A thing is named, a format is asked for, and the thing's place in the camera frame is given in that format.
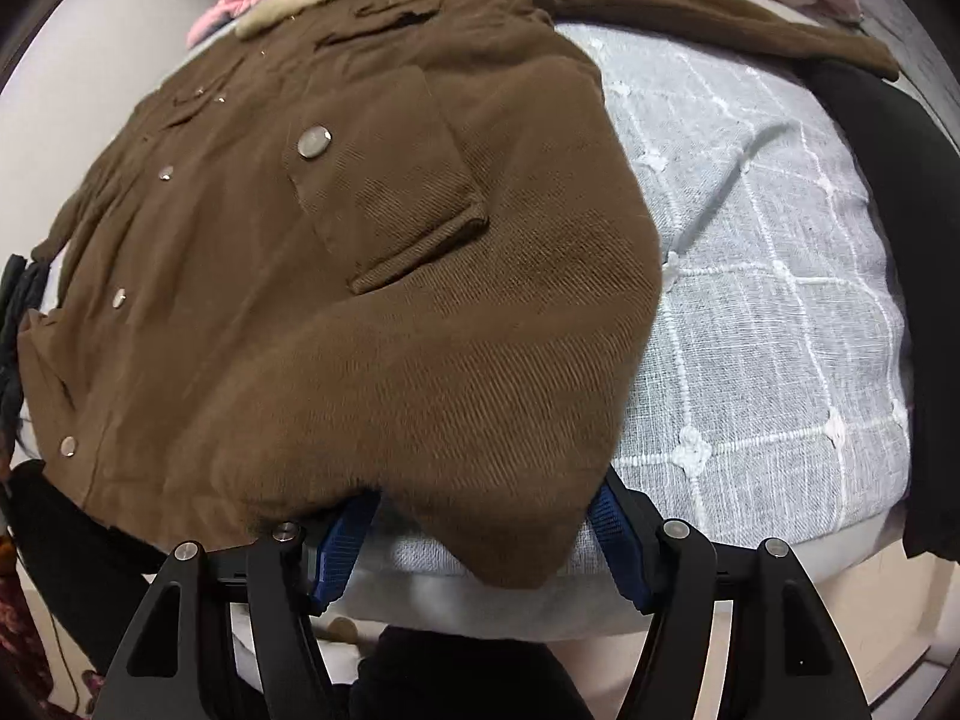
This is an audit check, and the bed with light sheet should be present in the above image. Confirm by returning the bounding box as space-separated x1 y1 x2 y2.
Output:
15 255 912 650

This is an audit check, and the brown jacket with fur collar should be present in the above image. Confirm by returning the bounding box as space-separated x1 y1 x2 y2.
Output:
16 0 901 590

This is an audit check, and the light grey checked blanket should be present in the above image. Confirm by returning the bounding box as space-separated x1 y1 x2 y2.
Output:
330 19 912 635

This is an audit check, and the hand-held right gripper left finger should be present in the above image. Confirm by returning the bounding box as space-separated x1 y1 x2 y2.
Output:
94 493 382 720

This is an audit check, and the dark grey cloth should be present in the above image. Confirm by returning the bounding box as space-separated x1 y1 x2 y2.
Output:
0 253 50 432

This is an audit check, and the black cloth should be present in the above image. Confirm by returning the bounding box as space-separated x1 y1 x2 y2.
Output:
806 60 960 563

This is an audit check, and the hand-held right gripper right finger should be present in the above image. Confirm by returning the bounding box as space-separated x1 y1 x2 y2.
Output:
587 469 875 720

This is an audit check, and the dark floral cloth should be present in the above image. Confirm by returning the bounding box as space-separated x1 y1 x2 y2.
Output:
0 532 106 720

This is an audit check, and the person's dark clothing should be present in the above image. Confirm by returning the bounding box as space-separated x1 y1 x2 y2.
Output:
6 461 601 720

